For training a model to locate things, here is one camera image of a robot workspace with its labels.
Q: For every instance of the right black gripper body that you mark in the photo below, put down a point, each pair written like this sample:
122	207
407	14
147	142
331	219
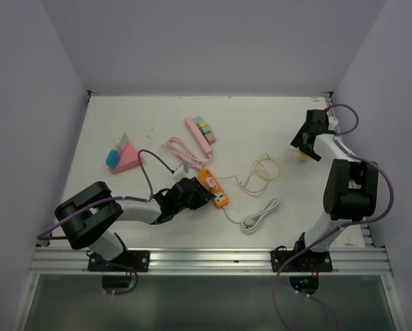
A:
298	141

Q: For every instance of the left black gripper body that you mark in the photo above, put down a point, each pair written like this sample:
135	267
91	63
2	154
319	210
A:
197	200

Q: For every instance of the orange power strip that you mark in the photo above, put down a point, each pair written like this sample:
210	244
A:
221	199

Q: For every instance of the yellow charger plug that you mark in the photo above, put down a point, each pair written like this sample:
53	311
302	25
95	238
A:
301	157

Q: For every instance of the long pink power strip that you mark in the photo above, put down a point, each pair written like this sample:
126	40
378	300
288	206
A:
198	136

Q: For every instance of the pink triangular socket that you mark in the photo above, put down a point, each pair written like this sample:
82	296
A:
129	159

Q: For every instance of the pink charger plug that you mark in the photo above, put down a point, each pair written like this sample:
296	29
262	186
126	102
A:
212	184

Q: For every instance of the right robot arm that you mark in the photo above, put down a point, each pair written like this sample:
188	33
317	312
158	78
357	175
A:
350	193

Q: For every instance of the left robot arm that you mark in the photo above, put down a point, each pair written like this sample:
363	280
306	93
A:
86	217

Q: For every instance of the brown cube plug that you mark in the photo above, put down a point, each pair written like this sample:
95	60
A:
210	138

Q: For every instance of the green cube plug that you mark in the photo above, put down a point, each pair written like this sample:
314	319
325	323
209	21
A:
205	130

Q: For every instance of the yellow cube plug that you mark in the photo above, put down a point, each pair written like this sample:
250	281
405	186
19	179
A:
202	124

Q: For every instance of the teal cube plug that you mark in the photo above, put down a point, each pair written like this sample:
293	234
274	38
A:
197	119

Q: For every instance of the blue plug adapter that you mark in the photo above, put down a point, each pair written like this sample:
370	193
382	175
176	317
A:
113	159

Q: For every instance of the white plug adapter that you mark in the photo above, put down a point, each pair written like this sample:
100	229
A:
122	142

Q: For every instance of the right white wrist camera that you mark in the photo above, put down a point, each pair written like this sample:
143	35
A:
333	122

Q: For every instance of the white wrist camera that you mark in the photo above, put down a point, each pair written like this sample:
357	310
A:
180	172
333	122

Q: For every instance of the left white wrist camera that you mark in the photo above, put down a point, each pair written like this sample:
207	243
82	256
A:
180	172

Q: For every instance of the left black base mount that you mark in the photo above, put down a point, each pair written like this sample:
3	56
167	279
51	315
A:
138	260

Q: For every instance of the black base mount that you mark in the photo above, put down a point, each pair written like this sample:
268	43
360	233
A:
138	260
308	262

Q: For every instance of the right side rail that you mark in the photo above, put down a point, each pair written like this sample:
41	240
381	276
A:
342	103

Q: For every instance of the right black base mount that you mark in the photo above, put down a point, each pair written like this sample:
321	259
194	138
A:
308	262

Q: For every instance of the aluminium front rail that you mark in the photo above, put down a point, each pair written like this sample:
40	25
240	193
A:
220	262

